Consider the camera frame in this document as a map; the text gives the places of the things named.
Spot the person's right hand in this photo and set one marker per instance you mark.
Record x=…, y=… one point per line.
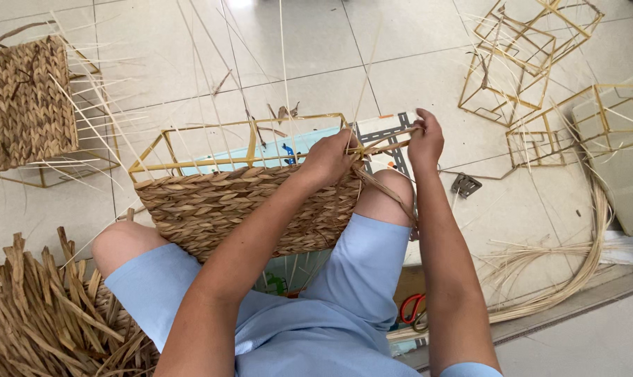
x=426, y=144

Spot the person's left hand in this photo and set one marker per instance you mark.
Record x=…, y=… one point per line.
x=324, y=159

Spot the person's left fingers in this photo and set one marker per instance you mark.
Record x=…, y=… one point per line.
x=348, y=140

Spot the person's right fingers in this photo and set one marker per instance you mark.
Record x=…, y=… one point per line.
x=420, y=123

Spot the twisted seagrass strand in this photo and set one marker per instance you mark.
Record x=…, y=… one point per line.
x=389, y=142

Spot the half-woven seagrass basket gold frame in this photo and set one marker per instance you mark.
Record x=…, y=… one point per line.
x=227, y=204

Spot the printed road play mat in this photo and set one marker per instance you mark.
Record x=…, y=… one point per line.
x=384, y=131

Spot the person's right leg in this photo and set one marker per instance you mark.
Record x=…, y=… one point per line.
x=387, y=196

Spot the person's leg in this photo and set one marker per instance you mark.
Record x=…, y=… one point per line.
x=387, y=196
x=120, y=243

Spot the dried leaf scraps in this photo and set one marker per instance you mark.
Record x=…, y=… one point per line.
x=284, y=112

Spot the brown cardboard piece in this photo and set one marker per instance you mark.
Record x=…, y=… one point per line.
x=410, y=280

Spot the light blue clothing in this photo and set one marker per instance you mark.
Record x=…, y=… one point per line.
x=337, y=314

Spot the bundle of pale rattan strips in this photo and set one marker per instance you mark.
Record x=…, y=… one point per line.
x=583, y=277

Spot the white paper sheet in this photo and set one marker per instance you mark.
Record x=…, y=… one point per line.
x=623, y=248

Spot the person's left leg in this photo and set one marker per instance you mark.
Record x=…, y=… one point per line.
x=120, y=243

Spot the tall woven seagrass basket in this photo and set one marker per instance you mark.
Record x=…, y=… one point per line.
x=25, y=99

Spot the pile of dried seagrass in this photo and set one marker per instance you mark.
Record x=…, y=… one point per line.
x=39, y=314

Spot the small grey metal bracket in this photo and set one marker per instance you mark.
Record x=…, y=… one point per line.
x=466, y=185

